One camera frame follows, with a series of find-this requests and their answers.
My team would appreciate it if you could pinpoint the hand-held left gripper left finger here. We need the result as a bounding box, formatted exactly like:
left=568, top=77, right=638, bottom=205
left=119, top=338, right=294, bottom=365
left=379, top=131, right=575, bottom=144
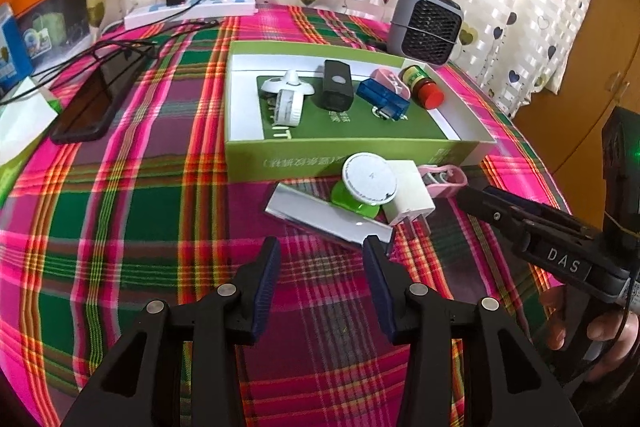
left=60, top=236, right=282, bottom=427

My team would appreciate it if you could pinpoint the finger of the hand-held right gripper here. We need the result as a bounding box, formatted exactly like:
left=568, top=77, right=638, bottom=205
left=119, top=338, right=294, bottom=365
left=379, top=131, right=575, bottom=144
left=457, top=187, right=596, bottom=254
left=482, top=187, right=601, bottom=240

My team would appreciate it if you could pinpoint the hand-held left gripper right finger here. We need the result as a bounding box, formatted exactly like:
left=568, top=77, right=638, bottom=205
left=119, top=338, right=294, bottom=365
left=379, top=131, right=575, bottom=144
left=362, top=234, right=583, bottom=427

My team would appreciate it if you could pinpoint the white power adapter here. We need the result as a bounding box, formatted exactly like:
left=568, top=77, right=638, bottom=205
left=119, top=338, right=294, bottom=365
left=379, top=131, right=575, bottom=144
left=382, top=160, right=436, bottom=235

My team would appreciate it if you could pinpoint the silver rectangular device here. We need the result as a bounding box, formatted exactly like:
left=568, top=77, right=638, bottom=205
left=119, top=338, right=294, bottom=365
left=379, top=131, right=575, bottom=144
left=265, top=183, right=396, bottom=253

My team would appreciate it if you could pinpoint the white and green spool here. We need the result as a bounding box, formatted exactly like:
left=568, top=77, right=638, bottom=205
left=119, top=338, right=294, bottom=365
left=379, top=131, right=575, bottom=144
left=330, top=152, right=401, bottom=220

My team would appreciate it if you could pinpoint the small bottle with red cap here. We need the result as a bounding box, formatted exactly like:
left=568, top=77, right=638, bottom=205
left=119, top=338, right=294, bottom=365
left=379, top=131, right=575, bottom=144
left=401, top=64, right=446, bottom=110

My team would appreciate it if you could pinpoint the green and white box lid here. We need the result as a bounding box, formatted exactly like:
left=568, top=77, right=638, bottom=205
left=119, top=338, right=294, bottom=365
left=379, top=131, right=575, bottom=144
left=223, top=40, right=498, bottom=182

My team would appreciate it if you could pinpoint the white tape roll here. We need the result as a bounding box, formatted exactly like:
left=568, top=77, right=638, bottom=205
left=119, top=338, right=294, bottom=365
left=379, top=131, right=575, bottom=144
left=276, top=89, right=304, bottom=128

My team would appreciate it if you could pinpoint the black rectangular device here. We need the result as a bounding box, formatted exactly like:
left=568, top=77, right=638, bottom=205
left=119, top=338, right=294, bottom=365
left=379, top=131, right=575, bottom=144
left=314, top=59, right=352, bottom=112

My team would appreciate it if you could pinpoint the white panda-face round gadget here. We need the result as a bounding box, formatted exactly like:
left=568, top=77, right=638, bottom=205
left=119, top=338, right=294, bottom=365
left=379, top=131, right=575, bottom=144
left=261, top=69, right=315, bottom=96

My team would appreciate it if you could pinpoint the person's right hand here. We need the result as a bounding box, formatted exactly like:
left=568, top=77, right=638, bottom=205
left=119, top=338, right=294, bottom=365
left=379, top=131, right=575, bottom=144
left=541, top=286, right=640, bottom=383

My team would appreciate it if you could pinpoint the wooden cabinet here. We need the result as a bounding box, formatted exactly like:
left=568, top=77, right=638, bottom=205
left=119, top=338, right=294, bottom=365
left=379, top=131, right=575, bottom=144
left=510, top=0, right=640, bottom=218

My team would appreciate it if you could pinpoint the blue translucent USB card reader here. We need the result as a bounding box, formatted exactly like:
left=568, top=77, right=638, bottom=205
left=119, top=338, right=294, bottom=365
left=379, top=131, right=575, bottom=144
left=356, top=78, right=412, bottom=120

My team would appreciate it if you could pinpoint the grey portable heater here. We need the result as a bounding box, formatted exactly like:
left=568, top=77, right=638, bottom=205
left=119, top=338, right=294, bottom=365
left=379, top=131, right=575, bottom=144
left=387, top=0, right=464, bottom=66

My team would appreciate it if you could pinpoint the black smartphone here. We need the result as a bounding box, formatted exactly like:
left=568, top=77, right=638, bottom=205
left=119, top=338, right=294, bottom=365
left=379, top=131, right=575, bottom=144
left=50, top=44, right=156, bottom=145

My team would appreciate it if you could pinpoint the white power strip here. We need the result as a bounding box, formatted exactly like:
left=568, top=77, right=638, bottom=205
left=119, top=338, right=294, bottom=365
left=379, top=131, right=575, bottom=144
left=124, top=0, right=258, bottom=30

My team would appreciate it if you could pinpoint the white and green tissue packet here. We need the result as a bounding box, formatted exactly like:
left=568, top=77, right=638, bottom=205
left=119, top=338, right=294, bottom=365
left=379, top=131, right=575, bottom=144
left=0, top=77, right=63, bottom=208

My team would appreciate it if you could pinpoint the blue and white carton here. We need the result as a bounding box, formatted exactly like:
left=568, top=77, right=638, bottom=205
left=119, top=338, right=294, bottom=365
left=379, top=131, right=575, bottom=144
left=0, top=3, right=35, bottom=90

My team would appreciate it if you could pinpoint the black cable with connector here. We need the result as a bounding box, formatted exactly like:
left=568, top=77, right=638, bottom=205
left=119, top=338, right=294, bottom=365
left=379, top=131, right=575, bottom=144
left=90, top=19, right=221, bottom=58

